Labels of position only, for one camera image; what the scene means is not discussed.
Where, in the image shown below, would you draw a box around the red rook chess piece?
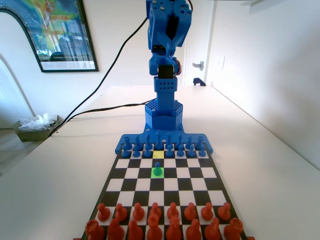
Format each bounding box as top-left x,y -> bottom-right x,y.
84,219 -> 106,240
223,217 -> 245,240

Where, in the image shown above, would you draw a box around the red knight chess piece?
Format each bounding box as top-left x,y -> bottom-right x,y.
204,217 -> 223,240
107,217 -> 125,240

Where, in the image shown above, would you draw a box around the clear plastic wrap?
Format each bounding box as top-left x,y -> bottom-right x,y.
18,112 -> 57,132

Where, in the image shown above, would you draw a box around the cardboard box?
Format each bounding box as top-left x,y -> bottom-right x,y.
13,114 -> 63,143

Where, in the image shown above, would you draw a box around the black and white chessboard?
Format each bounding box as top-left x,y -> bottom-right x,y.
79,144 -> 249,240

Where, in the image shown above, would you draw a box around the group of blue chess pieces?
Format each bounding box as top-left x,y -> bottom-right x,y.
114,127 -> 215,155

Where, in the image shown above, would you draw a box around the black framed poster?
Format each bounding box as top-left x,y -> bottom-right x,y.
0,0 -> 100,74

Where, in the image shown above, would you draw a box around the white door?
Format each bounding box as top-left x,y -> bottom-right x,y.
183,0 -> 216,87

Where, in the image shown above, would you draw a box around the black base cable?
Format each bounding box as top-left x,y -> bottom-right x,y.
59,99 -> 152,125

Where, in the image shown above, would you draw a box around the red king chess piece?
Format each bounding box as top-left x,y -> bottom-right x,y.
146,213 -> 164,240

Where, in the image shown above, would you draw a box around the red chess pieces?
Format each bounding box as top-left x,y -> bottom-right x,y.
72,235 -> 256,240

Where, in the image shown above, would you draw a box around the red chess pawn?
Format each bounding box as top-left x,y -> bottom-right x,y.
200,202 -> 214,222
183,202 -> 197,222
114,203 -> 128,223
96,202 -> 111,222
131,202 -> 145,222
217,201 -> 232,221
149,202 -> 163,218
166,202 -> 180,220

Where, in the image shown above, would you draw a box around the red queen chess piece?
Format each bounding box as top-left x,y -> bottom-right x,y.
165,216 -> 183,240

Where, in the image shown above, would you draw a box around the black camera cable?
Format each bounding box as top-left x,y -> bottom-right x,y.
49,16 -> 149,137

